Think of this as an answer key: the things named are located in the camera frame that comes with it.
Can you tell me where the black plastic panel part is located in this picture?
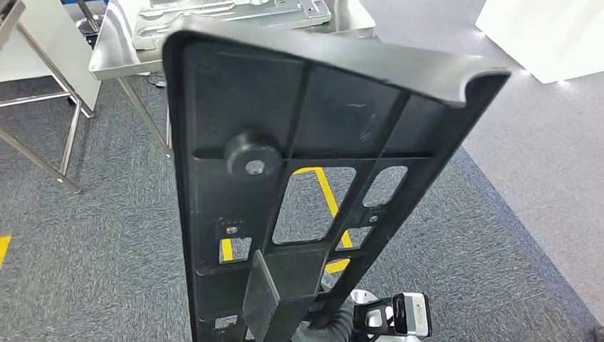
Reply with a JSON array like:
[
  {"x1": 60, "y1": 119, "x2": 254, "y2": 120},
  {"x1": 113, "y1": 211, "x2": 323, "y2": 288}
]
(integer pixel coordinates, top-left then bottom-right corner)
[{"x1": 162, "y1": 16, "x2": 513, "y2": 342}]

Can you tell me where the stainless steel workbench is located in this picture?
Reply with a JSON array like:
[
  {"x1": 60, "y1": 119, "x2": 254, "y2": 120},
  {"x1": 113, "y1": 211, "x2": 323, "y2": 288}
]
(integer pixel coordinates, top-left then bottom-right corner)
[{"x1": 88, "y1": 0, "x2": 377, "y2": 157}]

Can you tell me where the grey stamped metal plate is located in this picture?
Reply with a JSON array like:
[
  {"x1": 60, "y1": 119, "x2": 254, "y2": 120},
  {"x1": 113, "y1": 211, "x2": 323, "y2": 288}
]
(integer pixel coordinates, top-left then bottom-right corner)
[{"x1": 132, "y1": 0, "x2": 333, "y2": 51}]

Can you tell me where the black stool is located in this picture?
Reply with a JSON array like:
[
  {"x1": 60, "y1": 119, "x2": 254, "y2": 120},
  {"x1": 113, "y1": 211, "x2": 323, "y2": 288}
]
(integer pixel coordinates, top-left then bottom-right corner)
[{"x1": 75, "y1": 0, "x2": 103, "y2": 36}]

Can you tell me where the white display plinth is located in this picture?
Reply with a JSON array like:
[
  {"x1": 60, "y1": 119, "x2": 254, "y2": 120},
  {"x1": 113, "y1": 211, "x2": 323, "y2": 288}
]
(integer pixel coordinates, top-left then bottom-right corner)
[{"x1": 475, "y1": 0, "x2": 604, "y2": 85}]

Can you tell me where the white board panel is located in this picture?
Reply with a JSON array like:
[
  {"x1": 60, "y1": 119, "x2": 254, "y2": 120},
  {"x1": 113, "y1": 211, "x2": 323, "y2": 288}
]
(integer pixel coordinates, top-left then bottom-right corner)
[{"x1": 0, "y1": 0, "x2": 103, "y2": 112}]

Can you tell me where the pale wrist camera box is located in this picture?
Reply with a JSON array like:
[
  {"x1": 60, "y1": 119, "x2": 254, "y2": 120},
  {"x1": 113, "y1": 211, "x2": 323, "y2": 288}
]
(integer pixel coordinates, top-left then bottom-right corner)
[{"x1": 392, "y1": 292, "x2": 432, "y2": 338}]

